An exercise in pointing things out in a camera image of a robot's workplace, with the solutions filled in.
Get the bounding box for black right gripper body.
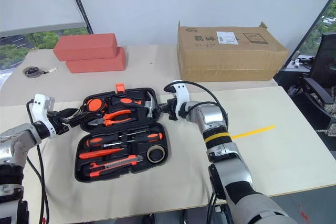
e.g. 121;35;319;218
166;98;180;122

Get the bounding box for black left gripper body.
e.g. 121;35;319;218
47;110;82;134

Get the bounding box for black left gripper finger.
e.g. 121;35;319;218
62;107;91;117
68;113;104;128

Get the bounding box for black plastic tool case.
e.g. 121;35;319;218
74;83;172;183

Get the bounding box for black orange handled screwdriver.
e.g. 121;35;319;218
86;129;150;148
101;132;164;149

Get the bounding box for brown tape roll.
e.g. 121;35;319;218
146;144;166;164

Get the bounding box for orange black tape measure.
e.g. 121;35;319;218
86;97;108;113

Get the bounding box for orange tester pen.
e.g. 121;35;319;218
78;148;127;160

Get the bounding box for black orange claw hammer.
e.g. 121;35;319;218
109;91;159;119

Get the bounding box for orange black wrench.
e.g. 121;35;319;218
80;161;109;179

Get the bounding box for red foam block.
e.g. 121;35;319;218
52;33;118;62
65;46;128;74

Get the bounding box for orange grey utility knife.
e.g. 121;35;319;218
104;154;145;170

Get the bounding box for brown cardboard box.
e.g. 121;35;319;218
176;20;290;83

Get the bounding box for yellow tape strip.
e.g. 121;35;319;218
230;124;277;140

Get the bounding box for black slanted window bar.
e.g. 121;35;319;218
64;0;95;36
287;0;336;63

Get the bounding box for dark desk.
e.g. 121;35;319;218
272;54;327;99

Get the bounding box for small white device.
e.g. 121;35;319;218
290;50;302;68

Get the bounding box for black office chair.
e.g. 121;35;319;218
301;31;336;133

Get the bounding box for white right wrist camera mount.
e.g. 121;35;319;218
167;80;191;119

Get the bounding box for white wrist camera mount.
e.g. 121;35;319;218
27;93;57;140
167;80;191;119

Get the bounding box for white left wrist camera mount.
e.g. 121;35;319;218
27;93;57;140

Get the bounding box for orange handled pliers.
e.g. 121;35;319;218
88;109;133;128

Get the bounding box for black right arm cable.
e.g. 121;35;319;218
163;80;230;131

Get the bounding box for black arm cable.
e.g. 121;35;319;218
25;99;51;224
163;80;230;131

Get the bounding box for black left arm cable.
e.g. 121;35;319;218
25;99;51;224

